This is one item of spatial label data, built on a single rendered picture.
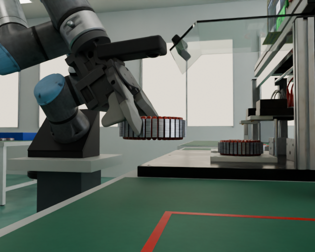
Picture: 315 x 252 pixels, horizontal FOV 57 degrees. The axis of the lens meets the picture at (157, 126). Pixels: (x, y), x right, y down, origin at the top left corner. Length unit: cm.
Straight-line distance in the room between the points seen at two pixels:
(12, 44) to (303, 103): 57
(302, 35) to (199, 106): 495
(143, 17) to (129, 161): 285
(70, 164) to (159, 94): 470
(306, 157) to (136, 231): 41
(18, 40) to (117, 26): 556
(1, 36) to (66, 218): 46
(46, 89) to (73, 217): 76
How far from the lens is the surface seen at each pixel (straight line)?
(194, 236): 26
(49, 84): 106
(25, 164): 112
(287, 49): 72
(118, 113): 45
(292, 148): 78
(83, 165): 100
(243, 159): 71
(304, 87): 61
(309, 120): 60
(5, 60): 67
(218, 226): 28
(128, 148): 573
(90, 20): 54
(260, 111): 75
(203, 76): 560
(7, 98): 701
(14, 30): 70
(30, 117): 667
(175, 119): 45
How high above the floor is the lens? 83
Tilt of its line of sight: 2 degrees up
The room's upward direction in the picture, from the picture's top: straight up
